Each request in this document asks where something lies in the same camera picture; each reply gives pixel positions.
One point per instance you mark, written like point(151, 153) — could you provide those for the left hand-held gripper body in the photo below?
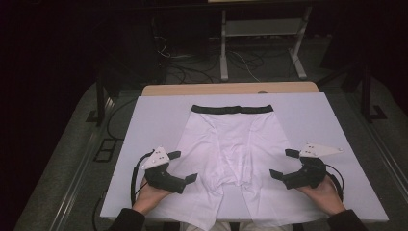
point(160, 178)

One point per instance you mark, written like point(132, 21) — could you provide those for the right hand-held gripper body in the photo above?
point(309, 174)

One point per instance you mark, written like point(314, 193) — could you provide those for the white boxer briefs black waistband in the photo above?
point(234, 144)

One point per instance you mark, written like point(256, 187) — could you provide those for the person's left hand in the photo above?
point(148, 199)

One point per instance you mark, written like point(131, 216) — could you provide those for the person's right hand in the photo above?
point(325, 197)

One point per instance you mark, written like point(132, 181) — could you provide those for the person's right leg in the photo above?
point(272, 227)

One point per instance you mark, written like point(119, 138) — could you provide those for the wooden table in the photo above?
point(198, 88)

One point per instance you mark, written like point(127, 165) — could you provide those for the black metal stand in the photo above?
point(100, 96)
point(367, 96)

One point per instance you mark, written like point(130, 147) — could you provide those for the white metal stand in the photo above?
point(263, 27)

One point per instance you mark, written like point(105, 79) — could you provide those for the metal floor rail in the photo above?
point(381, 144)
point(77, 173)

